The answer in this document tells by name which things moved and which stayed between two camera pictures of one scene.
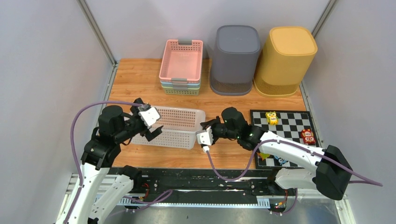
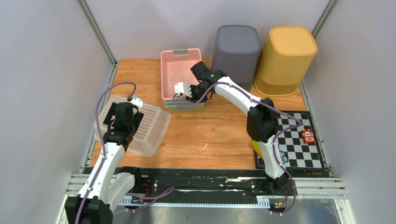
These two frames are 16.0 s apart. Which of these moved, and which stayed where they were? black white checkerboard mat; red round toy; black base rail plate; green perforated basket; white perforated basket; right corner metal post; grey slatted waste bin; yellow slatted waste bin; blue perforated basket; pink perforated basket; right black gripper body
Moved: blue perforated basket; white perforated basket; green perforated basket; pink perforated basket; right black gripper body
Stayed: black white checkerboard mat; right corner metal post; grey slatted waste bin; black base rail plate; red round toy; yellow slatted waste bin
